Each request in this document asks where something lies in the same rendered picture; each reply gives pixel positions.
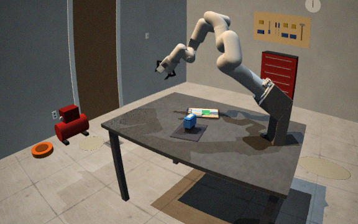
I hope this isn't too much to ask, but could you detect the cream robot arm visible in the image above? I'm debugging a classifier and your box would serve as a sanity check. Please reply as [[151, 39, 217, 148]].
[[168, 11, 271, 100]]

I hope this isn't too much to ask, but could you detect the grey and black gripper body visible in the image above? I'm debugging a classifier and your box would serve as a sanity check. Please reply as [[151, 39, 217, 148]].
[[160, 56, 178, 74]]

